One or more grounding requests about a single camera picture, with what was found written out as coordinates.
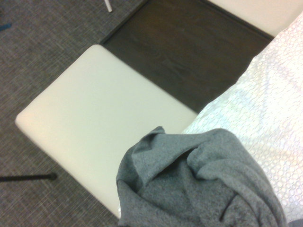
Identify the grey garment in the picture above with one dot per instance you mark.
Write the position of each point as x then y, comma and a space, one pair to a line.
189, 189

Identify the white bench cushion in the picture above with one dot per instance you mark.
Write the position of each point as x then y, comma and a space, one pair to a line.
94, 113

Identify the dark wooden table top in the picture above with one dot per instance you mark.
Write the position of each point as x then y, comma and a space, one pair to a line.
189, 59

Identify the white textured bedspread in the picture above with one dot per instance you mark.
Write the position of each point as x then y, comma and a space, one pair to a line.
272, 94

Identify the black camera tripod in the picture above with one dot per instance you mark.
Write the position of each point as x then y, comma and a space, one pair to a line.
35, 177

